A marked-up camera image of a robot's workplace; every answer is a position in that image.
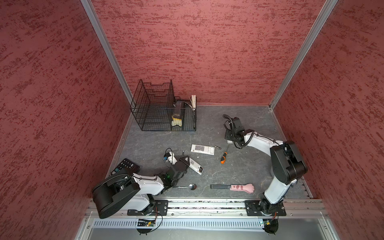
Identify black calculator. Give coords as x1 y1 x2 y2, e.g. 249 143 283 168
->
110 158 140 175

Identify yellow black item in rack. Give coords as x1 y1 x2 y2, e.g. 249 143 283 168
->
171 101 185 128

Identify black wire rack organizer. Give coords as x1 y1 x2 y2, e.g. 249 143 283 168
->
130 80 197 132

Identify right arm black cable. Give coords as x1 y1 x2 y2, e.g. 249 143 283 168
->
222 114 256 150

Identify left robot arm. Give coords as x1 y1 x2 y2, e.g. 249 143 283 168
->
92 156 191 219

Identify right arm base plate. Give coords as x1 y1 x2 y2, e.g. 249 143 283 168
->
244 199 287 217

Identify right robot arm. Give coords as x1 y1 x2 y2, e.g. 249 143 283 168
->
223 115 308 216

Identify orange black screwdriver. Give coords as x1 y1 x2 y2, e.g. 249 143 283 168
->
220 145 231 164

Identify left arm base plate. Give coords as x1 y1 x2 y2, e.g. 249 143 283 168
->
127 200 169 217

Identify long white remote control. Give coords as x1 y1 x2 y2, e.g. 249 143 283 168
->
191 144 215 156

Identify wooden sticks in rack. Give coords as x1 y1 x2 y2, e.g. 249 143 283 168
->
191 95 197 110

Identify pink cat paw tool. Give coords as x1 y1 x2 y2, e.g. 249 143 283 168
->
210 184 255 194

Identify metal spoon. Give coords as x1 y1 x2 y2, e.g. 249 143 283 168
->
176 184 197 191

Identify small white AC remote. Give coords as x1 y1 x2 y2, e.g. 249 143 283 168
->
188 157 204 175

